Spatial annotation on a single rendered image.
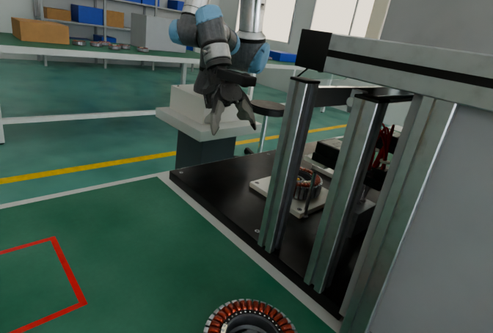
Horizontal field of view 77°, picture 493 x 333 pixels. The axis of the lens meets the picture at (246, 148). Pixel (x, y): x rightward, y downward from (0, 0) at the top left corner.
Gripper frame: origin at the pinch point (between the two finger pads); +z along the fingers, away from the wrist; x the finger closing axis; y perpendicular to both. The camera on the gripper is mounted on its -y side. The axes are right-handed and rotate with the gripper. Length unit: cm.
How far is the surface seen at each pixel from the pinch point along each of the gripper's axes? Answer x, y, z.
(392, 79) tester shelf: 22, -50, 2
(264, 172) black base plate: -1.5, -5.4, 11.8
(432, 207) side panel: 21, -51, 16
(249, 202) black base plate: 12.3, -13.3, 16.5
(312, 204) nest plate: 1.8, -21.2, 19.6
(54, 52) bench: -8, 199, -102
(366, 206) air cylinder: -0.6, -31.8, 21.0
